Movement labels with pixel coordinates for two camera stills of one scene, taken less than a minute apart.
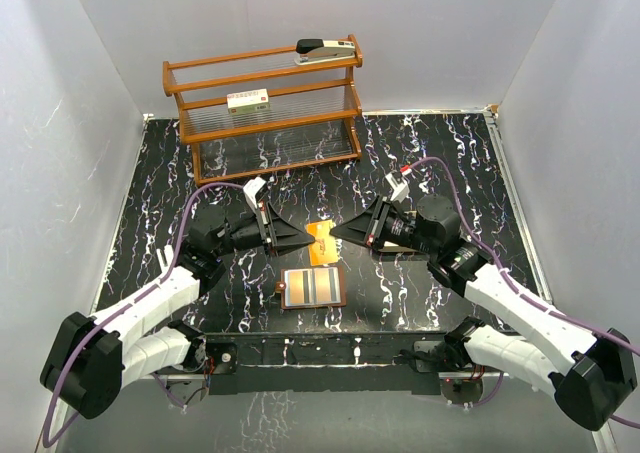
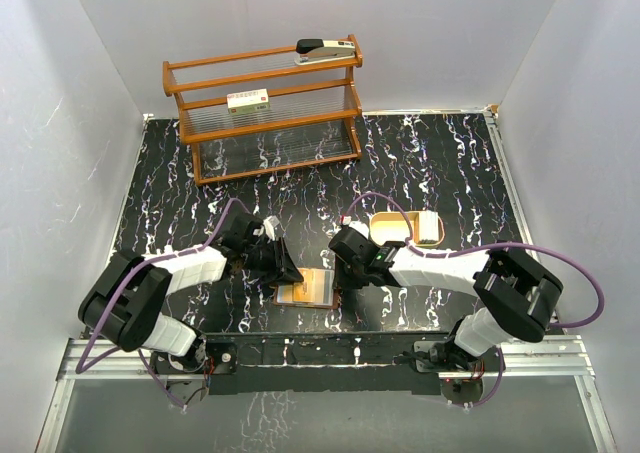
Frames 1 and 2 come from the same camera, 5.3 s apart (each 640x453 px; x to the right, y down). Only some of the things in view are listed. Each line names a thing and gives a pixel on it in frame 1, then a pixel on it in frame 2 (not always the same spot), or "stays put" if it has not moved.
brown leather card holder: x=311 y=287 stays put
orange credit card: x=323 y=251 to x=317 y=286
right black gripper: x=368 y=226 to x=345 y=283
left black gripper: x=283 y=236 to x=281 y=269
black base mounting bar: x=329 y=362 stays put
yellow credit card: x=298 y=287 to x=285 y=293
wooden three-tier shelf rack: x=260 y=113 stays put
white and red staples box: x=248 y=101 stays put
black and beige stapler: x=315 y=50 stays put
